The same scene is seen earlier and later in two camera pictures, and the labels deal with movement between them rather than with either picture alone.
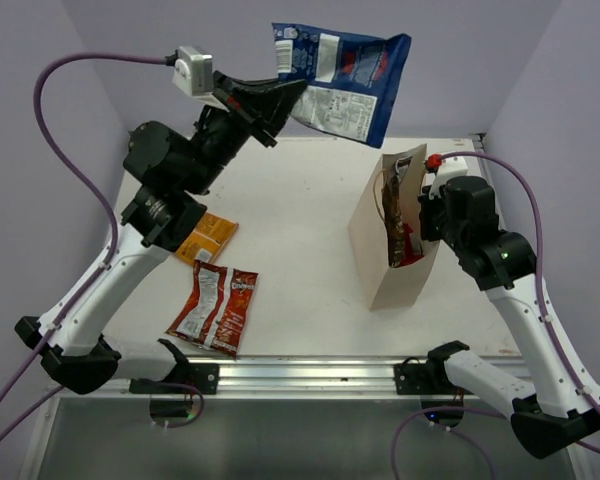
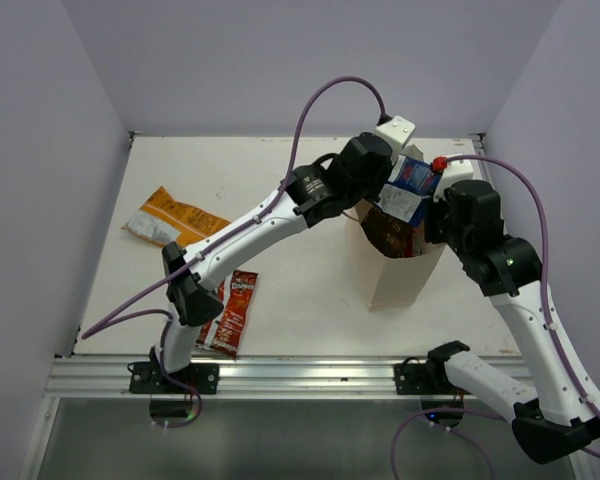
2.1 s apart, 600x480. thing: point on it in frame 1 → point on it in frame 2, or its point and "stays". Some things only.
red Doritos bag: x=214 y=314 stays
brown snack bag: x=396 y=229 → x=385 y=231
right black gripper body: x=434 y=223 stays
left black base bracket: x=184 y=379 stays
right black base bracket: x=422 y=379 stays
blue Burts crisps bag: x=351 y=79 → x=410 y=183
